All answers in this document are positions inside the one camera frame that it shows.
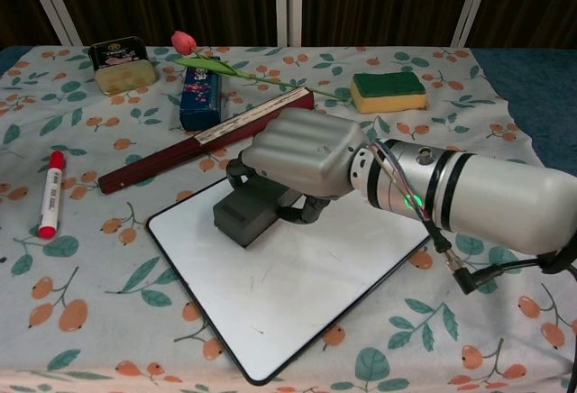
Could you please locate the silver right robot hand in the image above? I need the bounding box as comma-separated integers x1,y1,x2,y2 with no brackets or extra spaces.
224,106,367,225

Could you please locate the grey whiteboard eraser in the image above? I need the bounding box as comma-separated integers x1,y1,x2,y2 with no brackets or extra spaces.
212,175,298,250

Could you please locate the white whiteboard black frame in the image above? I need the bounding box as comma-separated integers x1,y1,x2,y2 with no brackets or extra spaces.
146,171,433,387

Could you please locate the red white marker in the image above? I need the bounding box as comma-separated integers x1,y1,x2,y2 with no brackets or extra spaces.
37,151,67,240

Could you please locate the yellow sponge with green pad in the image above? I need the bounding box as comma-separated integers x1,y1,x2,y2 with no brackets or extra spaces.
350,70,428,115

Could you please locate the blue rectangular box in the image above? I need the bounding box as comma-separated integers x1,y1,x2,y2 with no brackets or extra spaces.
179,55,224,133

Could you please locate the pink artificial tulip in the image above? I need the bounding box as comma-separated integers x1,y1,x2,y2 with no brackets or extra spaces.
170,30,351,104

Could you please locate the dark red folding fan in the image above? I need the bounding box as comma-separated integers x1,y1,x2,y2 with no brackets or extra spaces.
97,86,316,196

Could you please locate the black luncheon meat tin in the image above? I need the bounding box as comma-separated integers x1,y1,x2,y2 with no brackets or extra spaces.
87,35,159,96

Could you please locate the floral printed tablecloth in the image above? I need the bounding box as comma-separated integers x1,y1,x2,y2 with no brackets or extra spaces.
0,45,577,393

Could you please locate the white metal frame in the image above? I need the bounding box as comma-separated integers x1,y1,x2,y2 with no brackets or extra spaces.
19,0,497,48

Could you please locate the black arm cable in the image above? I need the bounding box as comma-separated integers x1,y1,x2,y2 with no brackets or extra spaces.
423,216,577,296

